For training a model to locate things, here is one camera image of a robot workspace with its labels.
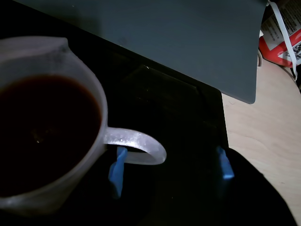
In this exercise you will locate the black gripper finger blue tape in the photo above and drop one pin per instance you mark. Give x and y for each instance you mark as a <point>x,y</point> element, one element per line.
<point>247,200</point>
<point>116,174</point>

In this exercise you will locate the translucent white kettle dark liquid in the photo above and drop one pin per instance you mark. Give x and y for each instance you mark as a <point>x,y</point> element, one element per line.
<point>77,66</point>

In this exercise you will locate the black flat base with recess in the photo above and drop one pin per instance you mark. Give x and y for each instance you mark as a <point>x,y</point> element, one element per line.
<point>164,106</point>

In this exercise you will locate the red cardboard box with labels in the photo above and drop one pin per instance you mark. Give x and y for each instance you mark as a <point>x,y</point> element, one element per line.
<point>270,51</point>

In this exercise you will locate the dark grey flat panel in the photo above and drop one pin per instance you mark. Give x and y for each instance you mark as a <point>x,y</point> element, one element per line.
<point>176,35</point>

